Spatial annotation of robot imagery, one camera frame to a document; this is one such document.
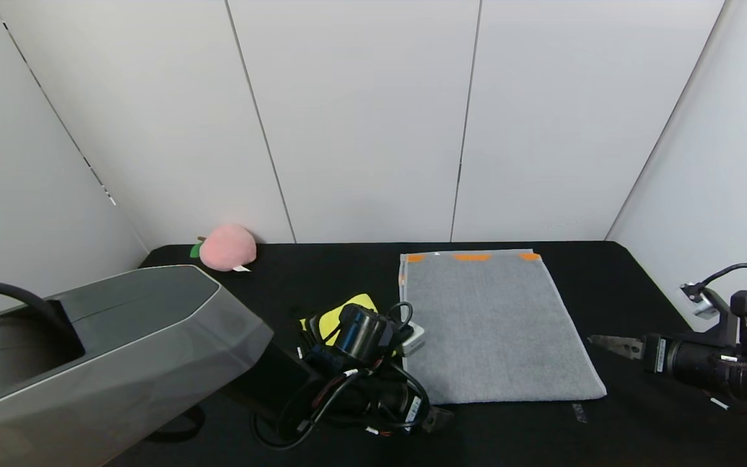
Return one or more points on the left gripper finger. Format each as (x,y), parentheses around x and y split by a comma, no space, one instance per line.
(439,412)
(437,424)

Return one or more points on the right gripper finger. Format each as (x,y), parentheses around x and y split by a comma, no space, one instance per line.
(633,352)
(623,340)

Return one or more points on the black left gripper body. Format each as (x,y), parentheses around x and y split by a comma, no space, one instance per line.
(415,410)

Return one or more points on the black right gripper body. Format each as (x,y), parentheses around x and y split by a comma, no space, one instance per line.
(657,347)

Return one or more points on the yellow microfiber towel black trim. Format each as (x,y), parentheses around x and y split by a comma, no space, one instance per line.
(347,314)

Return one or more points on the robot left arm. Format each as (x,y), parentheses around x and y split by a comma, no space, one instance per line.
(120,350)

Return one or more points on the grey terry towel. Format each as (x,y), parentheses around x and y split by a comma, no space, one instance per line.
(497,324)

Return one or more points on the clear tape piece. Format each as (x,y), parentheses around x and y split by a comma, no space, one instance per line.
(579,413)

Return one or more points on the pink plush peach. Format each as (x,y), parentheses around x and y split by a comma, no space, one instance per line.
(227,248)

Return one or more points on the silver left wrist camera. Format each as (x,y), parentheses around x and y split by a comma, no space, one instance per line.
(414,337)

